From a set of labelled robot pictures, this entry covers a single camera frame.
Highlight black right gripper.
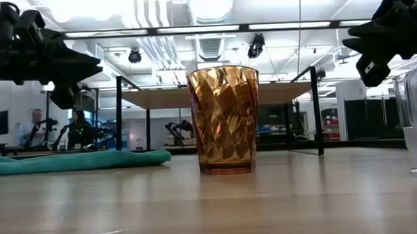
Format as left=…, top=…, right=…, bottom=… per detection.
left=340, top=0, right=417, bottom=63

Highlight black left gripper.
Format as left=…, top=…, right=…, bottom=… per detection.
left=0, top=6, right=104, bottom=89

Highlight amber faceted plastic tumbler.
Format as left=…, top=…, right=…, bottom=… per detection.
left=186, top=64, right=264, bottom=177

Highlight wooden shelf with black legs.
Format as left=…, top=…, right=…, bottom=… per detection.
left=113, top=65, right=326, bottom=165

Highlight person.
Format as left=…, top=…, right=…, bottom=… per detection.
left=65, top=108, right=97, bottom=151
left=15, top=107, right=56, bottom=147

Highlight white pillar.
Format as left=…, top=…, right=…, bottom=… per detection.
left=335, top=80, right=370, bottom=142

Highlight black storage cabinets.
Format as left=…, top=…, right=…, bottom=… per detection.
left=344, top=96, right=404, bottom=142

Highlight teal cloth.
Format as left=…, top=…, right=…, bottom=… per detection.
left=0, top=147, right=173, bottom=177

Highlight overhead light bar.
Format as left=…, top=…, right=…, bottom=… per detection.
left=60, top=17, right=372, bottom=41

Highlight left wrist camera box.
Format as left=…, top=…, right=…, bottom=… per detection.
left=49, top=82, right=81, bottom=111

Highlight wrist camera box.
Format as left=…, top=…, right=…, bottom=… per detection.
left=49, top=82, right=81, bottom=111
left=354, top=51, right=394, bottom=89

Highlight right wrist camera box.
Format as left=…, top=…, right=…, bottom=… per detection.
left=354, top=51, right=394, bottom=89

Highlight black ceiling camera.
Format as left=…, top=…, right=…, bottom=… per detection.
left=246, top=32, right=266, bottom=60
left=127, top=47, right=143, bottom=65

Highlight thin hanging cable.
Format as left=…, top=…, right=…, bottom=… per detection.
left=294, top=0, right=306, bottom=77

